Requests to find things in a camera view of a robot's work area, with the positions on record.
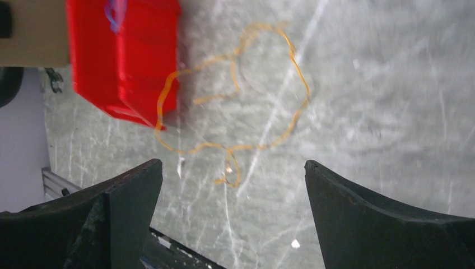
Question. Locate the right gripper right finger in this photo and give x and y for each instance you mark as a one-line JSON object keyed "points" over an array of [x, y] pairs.
{"points": [[360, 228]]}

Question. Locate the tan open toolbox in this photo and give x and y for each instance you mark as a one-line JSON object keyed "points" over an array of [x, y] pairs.
{"points": [[39, 35]]}

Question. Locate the red plastic bin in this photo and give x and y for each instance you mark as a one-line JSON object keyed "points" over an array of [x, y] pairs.
{"points": [[122, 52]]}

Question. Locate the black metal wrench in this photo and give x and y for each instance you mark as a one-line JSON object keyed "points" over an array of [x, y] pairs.
{"points": [[56, 80]]}

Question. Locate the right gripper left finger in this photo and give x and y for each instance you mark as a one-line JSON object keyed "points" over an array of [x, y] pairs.
{"points": [[102, 226]]}

